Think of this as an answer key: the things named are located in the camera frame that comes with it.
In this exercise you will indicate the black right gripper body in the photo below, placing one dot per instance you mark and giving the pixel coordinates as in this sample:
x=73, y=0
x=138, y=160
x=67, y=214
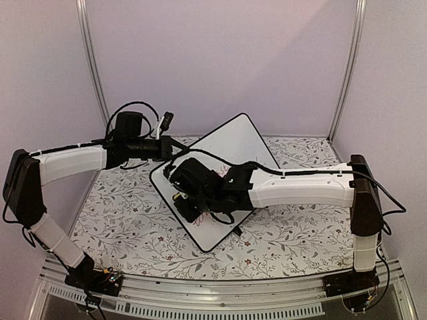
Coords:
x=202, y=205

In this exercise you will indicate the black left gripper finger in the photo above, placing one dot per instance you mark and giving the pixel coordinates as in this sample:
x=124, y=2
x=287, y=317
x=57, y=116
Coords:
x=180, y=145
x=180, y=154

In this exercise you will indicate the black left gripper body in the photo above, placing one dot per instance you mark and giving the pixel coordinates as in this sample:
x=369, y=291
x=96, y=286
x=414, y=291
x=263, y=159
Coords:
x=137, y=151

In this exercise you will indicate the yellow black whiteboard eraser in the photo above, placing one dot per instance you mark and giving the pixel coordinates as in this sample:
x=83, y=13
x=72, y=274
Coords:
x=179, y=197

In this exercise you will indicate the white whiteboard black frame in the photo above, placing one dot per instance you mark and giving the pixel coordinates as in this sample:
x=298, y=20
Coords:
x=236, y=141

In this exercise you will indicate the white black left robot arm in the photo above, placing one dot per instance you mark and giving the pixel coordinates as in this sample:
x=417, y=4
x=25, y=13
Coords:
x=30, y=174

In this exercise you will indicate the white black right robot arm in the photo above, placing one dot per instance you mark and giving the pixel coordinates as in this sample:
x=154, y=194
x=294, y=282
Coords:
x=348, y=185

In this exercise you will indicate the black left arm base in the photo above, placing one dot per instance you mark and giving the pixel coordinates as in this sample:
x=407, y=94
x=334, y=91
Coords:
x=86, y=276

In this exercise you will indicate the black whiteboard stand foot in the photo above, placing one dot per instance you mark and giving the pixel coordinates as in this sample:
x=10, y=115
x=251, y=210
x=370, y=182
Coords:
x=237, y=231

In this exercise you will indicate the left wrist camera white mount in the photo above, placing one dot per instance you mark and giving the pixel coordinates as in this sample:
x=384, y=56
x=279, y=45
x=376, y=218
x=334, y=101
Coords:
x=163, y=124

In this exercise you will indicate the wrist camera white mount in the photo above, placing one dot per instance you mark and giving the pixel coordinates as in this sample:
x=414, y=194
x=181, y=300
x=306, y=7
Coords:
x=163, y=124
x=168, y=170

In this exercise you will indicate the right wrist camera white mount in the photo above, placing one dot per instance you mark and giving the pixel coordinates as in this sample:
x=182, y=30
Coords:
x=168, y=170

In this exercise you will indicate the aluminium corner post left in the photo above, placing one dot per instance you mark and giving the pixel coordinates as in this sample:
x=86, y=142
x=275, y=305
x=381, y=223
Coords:
x=85, y=28

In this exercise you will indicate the aluminium corner post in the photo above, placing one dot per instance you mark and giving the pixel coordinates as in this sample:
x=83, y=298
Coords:
x=85, y=28
x=355, y=40

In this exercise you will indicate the aluminium front rail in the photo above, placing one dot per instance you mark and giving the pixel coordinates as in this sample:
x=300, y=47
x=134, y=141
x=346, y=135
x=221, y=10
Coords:
x=159, y=298

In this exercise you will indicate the aluminium corner post right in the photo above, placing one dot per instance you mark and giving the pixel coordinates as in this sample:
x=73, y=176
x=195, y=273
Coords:
x=355, y=40

